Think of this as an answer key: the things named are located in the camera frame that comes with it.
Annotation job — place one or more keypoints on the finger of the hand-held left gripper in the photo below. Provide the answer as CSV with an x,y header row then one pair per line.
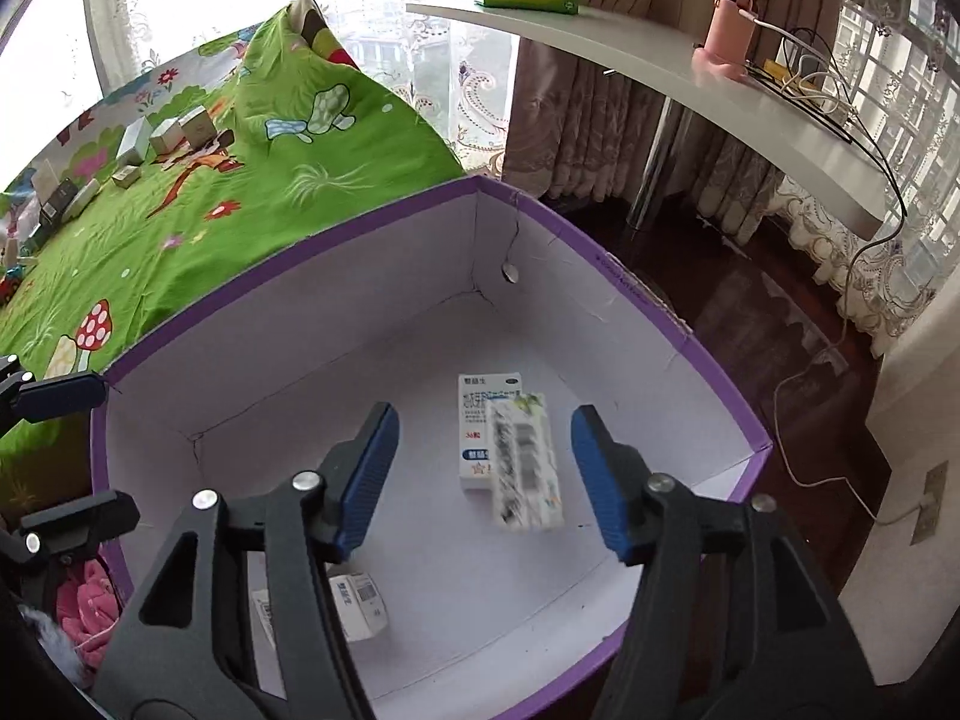
x,y
67,394
82,521

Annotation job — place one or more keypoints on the chrome desk leg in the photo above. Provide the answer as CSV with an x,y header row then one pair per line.
x,y
652,172

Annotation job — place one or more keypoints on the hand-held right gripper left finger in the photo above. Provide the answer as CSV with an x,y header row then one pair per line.
x,y
367,480

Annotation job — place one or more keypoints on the pink fuzzy cloth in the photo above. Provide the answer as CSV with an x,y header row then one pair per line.
x,y
86,600

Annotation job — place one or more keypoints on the white barcode medicine box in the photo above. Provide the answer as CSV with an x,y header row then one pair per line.
x,y
264,619

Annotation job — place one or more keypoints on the pink desk fan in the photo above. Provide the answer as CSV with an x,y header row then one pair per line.
x,y
731,22

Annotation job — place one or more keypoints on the purple cardboard storage box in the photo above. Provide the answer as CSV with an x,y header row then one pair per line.
x,y
450,577

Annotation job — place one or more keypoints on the brown curtain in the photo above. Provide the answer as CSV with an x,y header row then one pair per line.
x,y
585,112

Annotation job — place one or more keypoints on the green cartoon printed bedsheet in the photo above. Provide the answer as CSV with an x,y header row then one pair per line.
x,y
225,262

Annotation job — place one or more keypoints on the wall outlet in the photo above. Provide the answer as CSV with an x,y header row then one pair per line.
x,y
930,502

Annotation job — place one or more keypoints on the white and blue medicine box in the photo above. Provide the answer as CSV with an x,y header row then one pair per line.
x,y
474,427

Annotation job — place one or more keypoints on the cluster of small cartons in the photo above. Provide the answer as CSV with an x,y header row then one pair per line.
x,y
166,136

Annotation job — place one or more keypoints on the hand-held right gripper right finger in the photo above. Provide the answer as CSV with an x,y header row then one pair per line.
x,y
600,487

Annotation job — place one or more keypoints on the white curved desk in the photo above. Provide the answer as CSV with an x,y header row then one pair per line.
x,y
675,67

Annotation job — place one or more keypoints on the yellow power strip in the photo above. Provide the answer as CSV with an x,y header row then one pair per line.
x,y
784,75

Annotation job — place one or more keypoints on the white fuzzy cloth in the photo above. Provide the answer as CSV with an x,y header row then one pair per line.
x,y
49,634

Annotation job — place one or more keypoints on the small white medicine box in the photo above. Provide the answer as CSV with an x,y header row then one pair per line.
x,y
360,607

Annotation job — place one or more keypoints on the green printed medicine box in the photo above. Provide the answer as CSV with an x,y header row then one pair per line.
x,y
525,465

